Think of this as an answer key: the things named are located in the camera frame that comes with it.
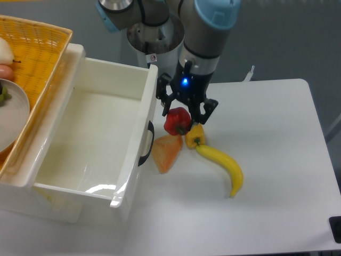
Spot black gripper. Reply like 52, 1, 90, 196
156, 62, 218, 131

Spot red bell pepper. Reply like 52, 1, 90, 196
164, 107, 192, 136

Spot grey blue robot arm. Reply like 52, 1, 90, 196
96, 1, 241, 134

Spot yellow bell pepper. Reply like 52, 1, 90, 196
184, 123, 206, 149

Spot upper white drawer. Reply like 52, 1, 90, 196
34, 58, 158, 210

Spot white drawer cabinet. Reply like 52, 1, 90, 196
0, 43, 141, 224

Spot orange fruit wedge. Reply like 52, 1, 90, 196
151, 135, 183, 174

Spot yellow banana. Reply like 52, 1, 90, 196
196, 145, 243, 198

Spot yellow woven basket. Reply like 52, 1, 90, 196
1, 15, 72, 175

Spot white plate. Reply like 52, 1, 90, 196
1, 79, 30, 154

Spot green grapes on plate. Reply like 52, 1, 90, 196
0, 83, 12, 106

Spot pink sausage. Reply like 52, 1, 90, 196
0, 65, 14, 81

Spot pale pear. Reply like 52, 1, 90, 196
0, 38, 21, 66

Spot black device at table edge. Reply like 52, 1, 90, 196
329, 216, 341, 244

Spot white table frame bracket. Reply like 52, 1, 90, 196
243, 65, 255, 82

